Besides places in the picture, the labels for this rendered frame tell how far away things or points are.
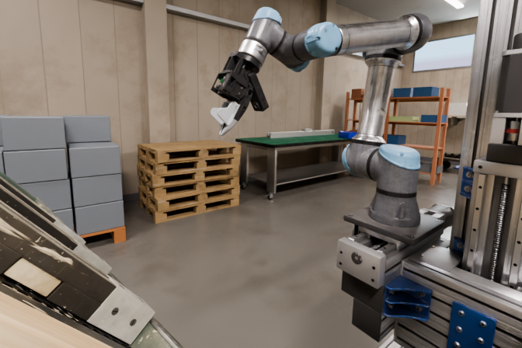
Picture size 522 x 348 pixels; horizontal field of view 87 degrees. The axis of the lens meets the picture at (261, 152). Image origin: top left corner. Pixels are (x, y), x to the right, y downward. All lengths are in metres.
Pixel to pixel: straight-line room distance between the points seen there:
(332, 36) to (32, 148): 2.73
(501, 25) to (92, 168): 2.99
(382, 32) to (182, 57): 4.11
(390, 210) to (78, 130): 3.12
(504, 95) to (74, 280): 1.02
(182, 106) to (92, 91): 1.26
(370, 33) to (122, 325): 0.88
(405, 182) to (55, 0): 4.28
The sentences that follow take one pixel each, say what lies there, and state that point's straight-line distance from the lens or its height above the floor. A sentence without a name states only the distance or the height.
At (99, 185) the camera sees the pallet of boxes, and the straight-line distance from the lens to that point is 3.13.
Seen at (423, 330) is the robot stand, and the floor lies 0.77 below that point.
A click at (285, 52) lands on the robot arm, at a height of 1.53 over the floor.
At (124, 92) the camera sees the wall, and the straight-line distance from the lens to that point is 4.42.
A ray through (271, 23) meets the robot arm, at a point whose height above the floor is 1.60.
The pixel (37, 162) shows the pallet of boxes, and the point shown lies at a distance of 3.06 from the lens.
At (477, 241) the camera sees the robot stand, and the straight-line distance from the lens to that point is 0.99.
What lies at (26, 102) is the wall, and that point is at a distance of 4.33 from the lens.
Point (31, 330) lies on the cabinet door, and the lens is 0.42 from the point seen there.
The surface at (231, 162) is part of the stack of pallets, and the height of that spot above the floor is 0.64.
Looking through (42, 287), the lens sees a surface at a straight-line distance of 0.62.
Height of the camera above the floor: 1.37
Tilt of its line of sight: 8 degrees down
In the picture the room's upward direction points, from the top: 1 degrees clockwise
